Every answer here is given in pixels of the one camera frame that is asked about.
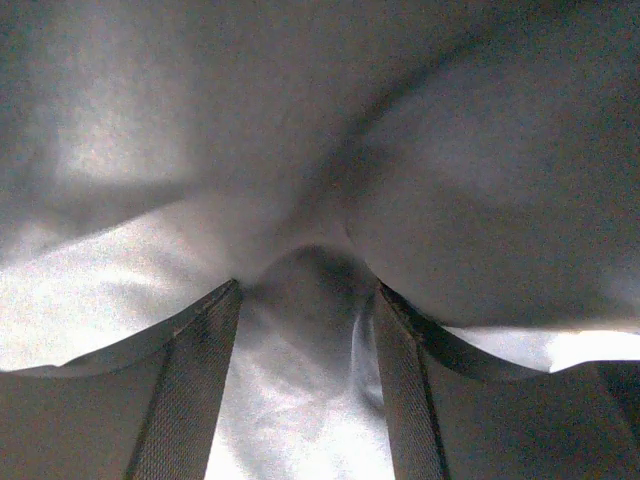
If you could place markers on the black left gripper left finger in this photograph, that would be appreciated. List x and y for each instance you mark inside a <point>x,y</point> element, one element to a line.
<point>145,407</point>

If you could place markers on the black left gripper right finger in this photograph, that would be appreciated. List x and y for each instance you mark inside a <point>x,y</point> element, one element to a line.
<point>454,411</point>

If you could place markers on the dark navy shorts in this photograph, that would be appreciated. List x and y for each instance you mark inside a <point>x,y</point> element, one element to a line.
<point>478,158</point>

